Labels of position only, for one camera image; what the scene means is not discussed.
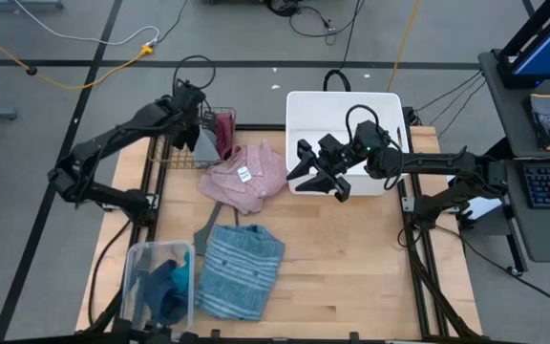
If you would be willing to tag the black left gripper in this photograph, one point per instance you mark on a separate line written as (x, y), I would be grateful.
(188, 134)

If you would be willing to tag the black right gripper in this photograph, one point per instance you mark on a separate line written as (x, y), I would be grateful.
(344, 165)

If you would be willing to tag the grey sweat pants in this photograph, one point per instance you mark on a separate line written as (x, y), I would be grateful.
(206, 148)

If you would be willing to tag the maroon cloth garment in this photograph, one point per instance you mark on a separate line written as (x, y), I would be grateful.
(226, 136)

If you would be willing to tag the pink button shirt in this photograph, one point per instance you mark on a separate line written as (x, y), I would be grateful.
(227, 186)

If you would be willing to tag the white paper label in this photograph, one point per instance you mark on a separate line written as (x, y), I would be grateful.
(244, 174)

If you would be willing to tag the teal ribbed sock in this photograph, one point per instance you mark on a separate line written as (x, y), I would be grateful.
(182, 277)

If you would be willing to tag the dark navy sock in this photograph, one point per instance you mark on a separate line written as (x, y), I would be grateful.
(160, 291)

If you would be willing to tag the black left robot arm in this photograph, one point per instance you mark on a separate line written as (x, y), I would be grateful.
(112, 138)

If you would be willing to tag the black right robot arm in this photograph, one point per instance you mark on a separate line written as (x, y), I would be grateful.
(428, 162)

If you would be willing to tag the white perforated plastic basket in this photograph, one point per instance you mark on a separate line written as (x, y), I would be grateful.
(323, 114)

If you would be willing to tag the dark grey sock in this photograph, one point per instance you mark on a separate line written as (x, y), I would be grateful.
(206, 234)

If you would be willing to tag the clear plastic bin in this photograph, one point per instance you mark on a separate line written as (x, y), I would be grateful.
(134, 267)

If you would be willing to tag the small black floor disc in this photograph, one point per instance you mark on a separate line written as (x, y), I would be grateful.
(31, 70)

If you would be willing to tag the white electronics box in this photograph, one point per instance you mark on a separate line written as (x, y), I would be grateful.
(487, 208)

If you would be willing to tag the grey black work gloves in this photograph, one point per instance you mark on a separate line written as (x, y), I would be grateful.
(547, 124)

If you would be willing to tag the computer monitor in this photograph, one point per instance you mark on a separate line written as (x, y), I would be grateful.
(547, 48)

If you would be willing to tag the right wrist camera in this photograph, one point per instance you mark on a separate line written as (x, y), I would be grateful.
(333, 145)

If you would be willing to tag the black aluminium table frame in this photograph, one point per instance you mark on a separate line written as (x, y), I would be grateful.
(260, 127)

